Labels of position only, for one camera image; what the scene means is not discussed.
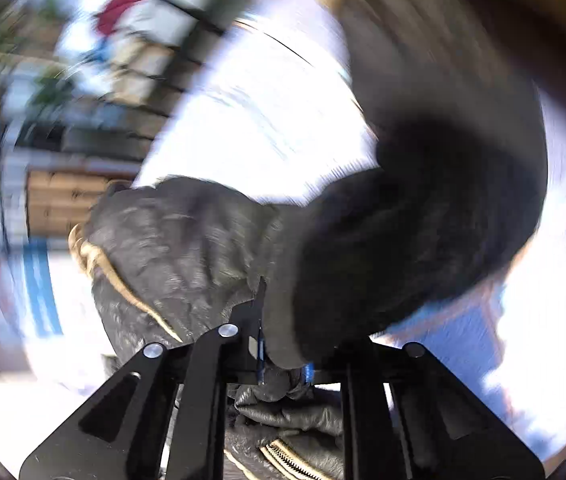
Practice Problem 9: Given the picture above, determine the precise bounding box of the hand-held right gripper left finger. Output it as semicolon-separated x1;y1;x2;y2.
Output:
19;278;269;480

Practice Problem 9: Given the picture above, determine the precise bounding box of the blue panel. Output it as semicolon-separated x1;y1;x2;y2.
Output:
22;243;64;339

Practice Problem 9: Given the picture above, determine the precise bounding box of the black quilted leather jacket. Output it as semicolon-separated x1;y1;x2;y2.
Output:
69;0;550;480

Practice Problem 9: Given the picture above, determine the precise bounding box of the white striped bed sheet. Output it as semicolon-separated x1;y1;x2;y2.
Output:
133;20;384;206

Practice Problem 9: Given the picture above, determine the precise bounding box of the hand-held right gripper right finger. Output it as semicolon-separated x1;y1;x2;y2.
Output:
301;340;547;480

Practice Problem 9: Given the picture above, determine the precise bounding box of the wooden furniture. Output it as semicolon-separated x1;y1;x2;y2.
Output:
26;170;128;237

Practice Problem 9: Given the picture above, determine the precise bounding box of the red cloth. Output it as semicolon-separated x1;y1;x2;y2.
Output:
94;0;160;36

